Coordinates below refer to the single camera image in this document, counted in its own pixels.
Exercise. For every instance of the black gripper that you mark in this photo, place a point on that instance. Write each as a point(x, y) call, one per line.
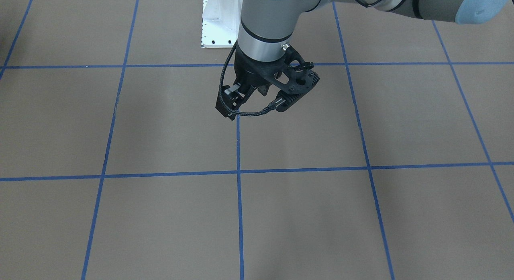
point(249, 72)

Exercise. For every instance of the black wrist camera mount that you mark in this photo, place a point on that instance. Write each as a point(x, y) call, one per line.
point(295, 78)

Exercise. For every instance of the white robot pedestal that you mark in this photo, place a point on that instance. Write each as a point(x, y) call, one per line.
point(220, 23)

